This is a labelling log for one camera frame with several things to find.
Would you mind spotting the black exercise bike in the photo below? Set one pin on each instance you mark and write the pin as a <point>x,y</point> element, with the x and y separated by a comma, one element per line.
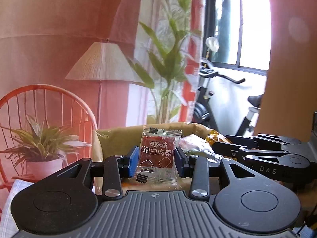
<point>228,100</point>

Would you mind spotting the printed room scene backdrop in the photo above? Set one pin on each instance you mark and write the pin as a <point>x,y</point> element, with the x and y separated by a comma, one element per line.
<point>93,65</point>

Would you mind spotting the black framed window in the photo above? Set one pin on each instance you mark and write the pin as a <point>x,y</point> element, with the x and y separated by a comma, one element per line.
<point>243,31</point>

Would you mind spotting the brown cardboard box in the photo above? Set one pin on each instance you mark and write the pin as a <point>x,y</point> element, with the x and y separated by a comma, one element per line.
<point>121,140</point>

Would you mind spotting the yellow snack packet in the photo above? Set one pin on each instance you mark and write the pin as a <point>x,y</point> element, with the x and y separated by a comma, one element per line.
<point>215,136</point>

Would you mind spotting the brown meat snack packet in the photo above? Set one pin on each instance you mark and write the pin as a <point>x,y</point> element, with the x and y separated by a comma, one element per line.
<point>156,163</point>

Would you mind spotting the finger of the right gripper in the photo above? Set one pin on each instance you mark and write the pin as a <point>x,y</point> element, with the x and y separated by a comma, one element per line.
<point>228,149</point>
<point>247,142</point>

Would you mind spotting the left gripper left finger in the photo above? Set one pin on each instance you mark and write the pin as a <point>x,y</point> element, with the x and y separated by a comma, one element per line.
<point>124,165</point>

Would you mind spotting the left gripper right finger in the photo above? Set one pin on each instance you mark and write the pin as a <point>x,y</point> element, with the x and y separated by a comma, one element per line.
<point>185,164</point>

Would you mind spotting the plaid blue bed sheet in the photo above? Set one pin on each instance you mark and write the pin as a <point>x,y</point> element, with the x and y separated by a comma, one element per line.
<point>8,226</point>

